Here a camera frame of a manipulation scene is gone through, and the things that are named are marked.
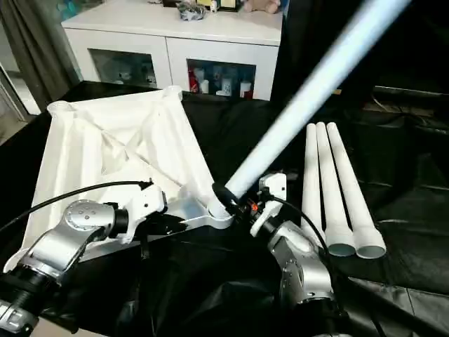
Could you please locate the white plastic table top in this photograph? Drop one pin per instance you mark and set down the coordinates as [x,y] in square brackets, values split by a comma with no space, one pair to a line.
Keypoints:
[119,147]

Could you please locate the white plastic table leg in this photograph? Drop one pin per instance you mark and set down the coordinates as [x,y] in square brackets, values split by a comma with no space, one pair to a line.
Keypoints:
[331,189]
[312,175]
[354,196]
[316,84]

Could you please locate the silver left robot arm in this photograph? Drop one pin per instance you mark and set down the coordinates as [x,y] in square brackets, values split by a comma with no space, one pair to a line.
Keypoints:
[70,239]

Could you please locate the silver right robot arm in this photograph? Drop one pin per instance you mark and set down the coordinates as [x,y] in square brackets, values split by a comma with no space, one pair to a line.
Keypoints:
[302,274]

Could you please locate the white bottle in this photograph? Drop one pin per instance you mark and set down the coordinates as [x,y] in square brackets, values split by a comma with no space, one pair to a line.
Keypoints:
[226,86]
[245,89]

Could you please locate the red bottle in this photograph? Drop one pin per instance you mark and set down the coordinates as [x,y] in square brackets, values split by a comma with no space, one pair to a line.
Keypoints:
[193,81]

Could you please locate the black mat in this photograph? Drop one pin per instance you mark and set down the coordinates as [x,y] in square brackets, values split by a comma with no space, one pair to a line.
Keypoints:
[393,182]

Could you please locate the white cabinet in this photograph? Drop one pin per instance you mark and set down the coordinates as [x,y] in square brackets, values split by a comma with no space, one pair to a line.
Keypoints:
[175,35]

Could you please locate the pink plush toy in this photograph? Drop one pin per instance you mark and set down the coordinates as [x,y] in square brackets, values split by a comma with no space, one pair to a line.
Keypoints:
[263,5]

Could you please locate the grey curtain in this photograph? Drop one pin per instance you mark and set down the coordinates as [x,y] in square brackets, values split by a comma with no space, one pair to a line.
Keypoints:
[38,49]

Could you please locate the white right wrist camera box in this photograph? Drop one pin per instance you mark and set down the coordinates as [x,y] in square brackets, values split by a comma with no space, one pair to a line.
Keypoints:
[270,196]

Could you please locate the silver metal rail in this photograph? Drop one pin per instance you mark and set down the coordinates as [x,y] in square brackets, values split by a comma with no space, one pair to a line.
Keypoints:
[414,95]

